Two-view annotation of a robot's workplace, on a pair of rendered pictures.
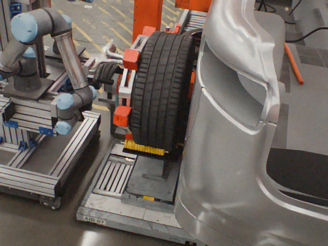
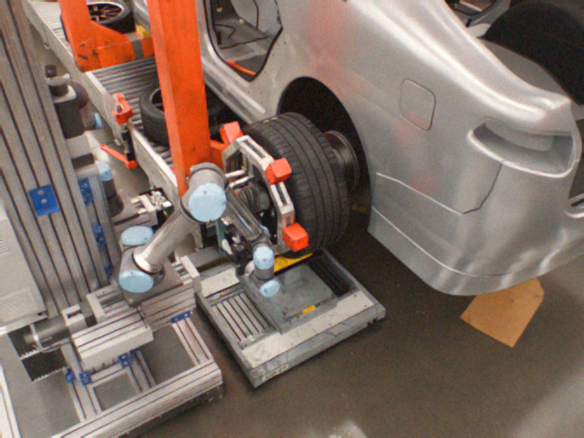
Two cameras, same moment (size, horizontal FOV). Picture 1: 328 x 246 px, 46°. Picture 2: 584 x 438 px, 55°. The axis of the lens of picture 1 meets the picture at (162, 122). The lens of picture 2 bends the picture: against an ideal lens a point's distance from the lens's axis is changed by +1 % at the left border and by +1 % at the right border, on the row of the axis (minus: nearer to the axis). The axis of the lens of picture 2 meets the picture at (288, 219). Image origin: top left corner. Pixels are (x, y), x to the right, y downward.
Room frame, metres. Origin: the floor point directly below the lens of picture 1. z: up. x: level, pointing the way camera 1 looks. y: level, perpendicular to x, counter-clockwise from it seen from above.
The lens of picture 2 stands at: (0.30, 1.34, 2.43)
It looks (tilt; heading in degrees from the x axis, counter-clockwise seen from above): 40 degrees down; 320
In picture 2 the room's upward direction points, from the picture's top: straight up
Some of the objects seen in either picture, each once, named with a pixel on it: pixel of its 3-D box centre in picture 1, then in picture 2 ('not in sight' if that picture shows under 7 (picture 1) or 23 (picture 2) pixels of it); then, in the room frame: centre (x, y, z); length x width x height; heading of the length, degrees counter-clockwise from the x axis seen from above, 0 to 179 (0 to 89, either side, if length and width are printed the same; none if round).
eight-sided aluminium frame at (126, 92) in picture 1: (136, 86); (256, 198); (1.92, 0.17, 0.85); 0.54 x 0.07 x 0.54; 172
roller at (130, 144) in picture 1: (144, 147); (288, 258); (1.79, 0.09, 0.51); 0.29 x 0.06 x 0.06; 82
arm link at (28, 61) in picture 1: (23, 59); (138, 246); (1.84, 0.79, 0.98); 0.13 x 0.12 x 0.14; 148
